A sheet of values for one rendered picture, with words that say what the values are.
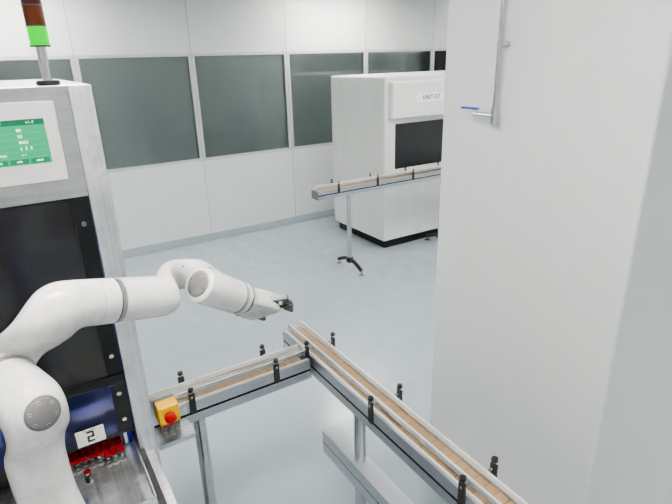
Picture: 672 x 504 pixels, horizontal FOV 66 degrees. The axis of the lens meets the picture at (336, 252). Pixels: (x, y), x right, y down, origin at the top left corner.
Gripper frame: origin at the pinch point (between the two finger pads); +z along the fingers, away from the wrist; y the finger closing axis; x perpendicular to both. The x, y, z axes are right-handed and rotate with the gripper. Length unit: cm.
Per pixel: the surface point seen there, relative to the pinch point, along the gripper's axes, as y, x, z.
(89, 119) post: -28, 55, -40
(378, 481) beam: -19, -49, 91
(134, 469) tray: -73, -32, 17
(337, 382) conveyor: -21, -10, 73
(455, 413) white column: 6, -26, 138
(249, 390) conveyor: -54, -7, 59
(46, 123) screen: -33, 51, -48
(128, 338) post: -55, 6, -2
